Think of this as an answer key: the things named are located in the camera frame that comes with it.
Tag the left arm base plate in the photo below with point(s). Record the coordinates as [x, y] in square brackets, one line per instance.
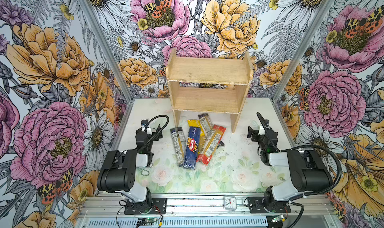
[156, 205]

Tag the metal scissors tongs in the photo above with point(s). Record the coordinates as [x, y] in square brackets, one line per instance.
[143, 172]

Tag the blue Barilla spaghetti box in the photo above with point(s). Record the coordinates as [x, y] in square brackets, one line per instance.
[192, 146]

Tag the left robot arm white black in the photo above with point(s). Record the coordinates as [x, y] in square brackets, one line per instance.
[118, 172]

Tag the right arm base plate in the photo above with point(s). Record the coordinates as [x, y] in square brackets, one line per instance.
[258, 205]

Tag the green circuit board left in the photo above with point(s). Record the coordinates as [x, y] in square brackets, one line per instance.
[147, 221]

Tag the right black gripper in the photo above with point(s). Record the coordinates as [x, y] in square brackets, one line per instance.
[264, 134]

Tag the wooden two-tier shelf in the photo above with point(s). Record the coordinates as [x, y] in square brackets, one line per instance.
[232, 72]

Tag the grey white spaghetti bag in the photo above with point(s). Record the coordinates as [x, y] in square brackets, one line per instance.
[179, 142]

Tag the green circuit board right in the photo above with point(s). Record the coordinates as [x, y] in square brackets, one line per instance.
[280, 218]

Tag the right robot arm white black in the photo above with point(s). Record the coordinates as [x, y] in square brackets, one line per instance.
[307, 171]

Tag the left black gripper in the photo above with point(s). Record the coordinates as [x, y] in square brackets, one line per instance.
[144, 130]

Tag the small white desk clock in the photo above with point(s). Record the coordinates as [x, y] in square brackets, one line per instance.
[230, 203]

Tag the green circuit board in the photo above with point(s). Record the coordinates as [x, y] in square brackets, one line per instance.
[147, 221]
[280, 218]

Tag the brown striped spaghetti bag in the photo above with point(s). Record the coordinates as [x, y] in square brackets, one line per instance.
[206, 122]

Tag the red spaghetti bag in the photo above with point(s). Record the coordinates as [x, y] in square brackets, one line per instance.
[211, 144]

